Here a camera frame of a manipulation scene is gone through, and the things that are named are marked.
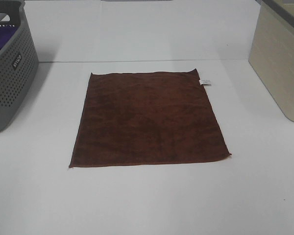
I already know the brown microfibre towel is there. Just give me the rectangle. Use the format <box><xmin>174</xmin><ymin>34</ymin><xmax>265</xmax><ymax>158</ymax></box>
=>
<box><xmin>70</xmin><ymin>70</ymin><xmax>230</xmax><ymax>168</ymax></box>

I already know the beige plastic bin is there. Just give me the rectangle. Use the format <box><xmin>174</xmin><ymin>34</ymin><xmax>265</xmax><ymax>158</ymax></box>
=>
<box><xmin>248</xmin><ymin>0</ymin><xmax>294</xmax><ymax>122</ymax></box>

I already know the grey perforated plastic basket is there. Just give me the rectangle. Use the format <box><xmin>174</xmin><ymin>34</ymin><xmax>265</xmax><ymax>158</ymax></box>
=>
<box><xmin>0</xmin><ymin>0</ymin><xmax>39</xmax><ymax>131</ymax></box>

